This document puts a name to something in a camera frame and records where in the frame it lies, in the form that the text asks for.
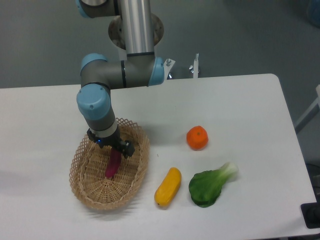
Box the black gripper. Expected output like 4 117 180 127
86 128 135 159

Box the purple sweet potato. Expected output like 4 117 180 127
105 148 122 178

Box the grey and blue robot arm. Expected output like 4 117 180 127
75 0 165 158

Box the oval wicker basket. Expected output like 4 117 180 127
69 118 150 210

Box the yellow mango-like fruit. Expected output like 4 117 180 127
154 167 182 207

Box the orange tangerine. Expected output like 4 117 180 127
186 125 209 151

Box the green bok choy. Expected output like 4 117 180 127
188 162 239 208

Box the black device at table edge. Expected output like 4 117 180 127
300 202 320 229

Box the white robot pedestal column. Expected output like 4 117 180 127
117 47 127 61

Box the white frame at right edge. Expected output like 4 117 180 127
294 85 320 134

